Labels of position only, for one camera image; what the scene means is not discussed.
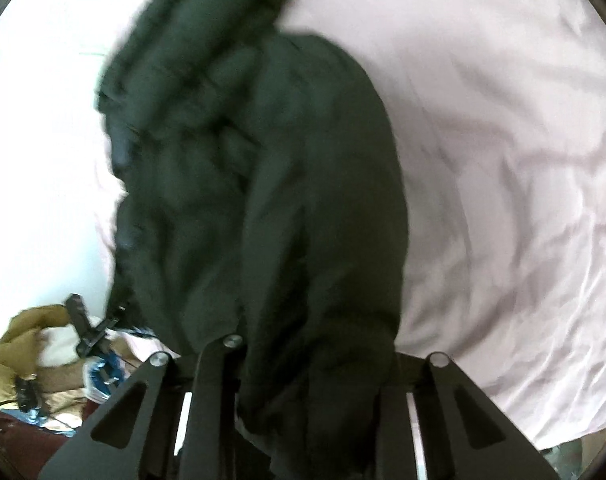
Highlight black large jacket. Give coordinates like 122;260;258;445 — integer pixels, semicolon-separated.
97;0;408;479

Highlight mustard yellow clothes pile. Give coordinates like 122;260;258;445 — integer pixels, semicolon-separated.
0;304;84;408

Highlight blue white cloth item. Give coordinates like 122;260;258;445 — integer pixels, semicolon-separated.
82;351;126;404

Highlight dark red fabric item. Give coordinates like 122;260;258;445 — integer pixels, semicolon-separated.
0;412;68;480

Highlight pink bed sheet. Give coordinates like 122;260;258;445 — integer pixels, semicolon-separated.
277;0;606;448

